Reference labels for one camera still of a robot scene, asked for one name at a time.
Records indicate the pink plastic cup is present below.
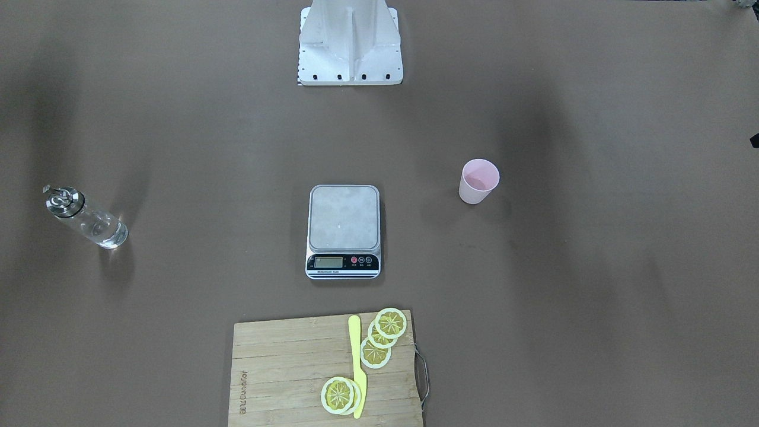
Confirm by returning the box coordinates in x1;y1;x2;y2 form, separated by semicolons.
458;158;500;205

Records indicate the clear glass sauce bottle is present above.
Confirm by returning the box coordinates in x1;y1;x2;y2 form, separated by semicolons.
42;184;129;250

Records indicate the silver digital kitchen scale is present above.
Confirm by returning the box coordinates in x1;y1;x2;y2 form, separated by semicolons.
304;184;382;279

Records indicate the lemon slice top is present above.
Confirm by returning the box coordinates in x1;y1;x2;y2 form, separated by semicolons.
374;307;409;339

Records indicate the yellow plastic knife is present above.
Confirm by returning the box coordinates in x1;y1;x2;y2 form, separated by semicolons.
347;314;368;419

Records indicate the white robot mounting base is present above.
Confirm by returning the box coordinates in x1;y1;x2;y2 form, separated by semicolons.
296;1;404;86

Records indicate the lemon slice under pair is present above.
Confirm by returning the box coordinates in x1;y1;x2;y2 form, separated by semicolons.
340;379;362;416

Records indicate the bamboo cutting board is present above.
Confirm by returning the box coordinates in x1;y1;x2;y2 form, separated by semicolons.
228;314;425;426

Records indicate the lemon slice front pair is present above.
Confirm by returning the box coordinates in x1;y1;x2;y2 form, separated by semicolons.
320;376;353;415

